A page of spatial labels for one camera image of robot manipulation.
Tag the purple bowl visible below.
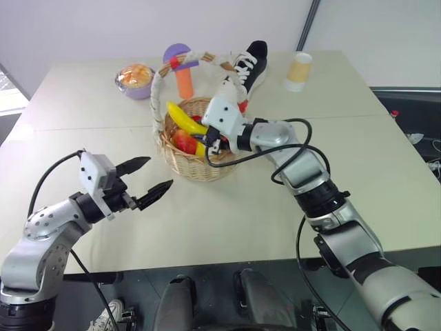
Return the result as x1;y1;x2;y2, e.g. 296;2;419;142
114;65;155;101

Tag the red yellow toy apple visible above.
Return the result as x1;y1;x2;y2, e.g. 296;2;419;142
171;129;199;154

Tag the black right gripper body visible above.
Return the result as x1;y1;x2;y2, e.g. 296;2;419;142
203;126;231;156

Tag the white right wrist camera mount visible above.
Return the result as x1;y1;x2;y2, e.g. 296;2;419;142
201;96;247;152

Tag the purple half-disc toy block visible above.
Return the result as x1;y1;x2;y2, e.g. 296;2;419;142
162;43;201;69

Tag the grey metal pole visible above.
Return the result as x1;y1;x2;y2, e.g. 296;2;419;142
296;0;327;51

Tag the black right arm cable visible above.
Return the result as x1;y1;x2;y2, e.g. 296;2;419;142
205;117;349;331

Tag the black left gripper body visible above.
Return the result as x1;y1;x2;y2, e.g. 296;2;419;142
102;173;139;214

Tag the yellow white paper cup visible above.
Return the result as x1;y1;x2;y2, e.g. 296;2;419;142
283;51;314;92

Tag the black side table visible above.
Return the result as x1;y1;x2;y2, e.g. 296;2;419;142
369;86;441;181

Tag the black and white sneaker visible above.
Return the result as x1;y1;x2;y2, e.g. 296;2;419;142
222;40;269;100

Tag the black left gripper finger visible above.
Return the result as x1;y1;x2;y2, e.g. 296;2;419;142
115;157;152;179
135;179;174;211

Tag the dark rounded shape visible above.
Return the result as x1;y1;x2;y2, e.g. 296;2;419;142
152;274;198;331

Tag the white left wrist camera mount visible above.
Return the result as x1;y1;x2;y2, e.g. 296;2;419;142
77;150;119;221

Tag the orange cylinder toy block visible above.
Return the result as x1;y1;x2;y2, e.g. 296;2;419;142
174;65;195;99

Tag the yellow toy banana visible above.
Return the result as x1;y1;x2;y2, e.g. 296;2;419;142
166;100;209;158

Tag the white sneaker on floor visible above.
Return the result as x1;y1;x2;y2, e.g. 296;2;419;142
90;298;125;331

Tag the orange bread bun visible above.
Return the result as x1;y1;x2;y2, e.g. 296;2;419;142
119;63;154;88

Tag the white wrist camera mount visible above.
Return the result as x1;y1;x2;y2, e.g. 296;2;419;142
201;96;247;152
77;150;119;221

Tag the wicker basket with handle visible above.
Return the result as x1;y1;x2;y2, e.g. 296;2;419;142
150;50;256;183

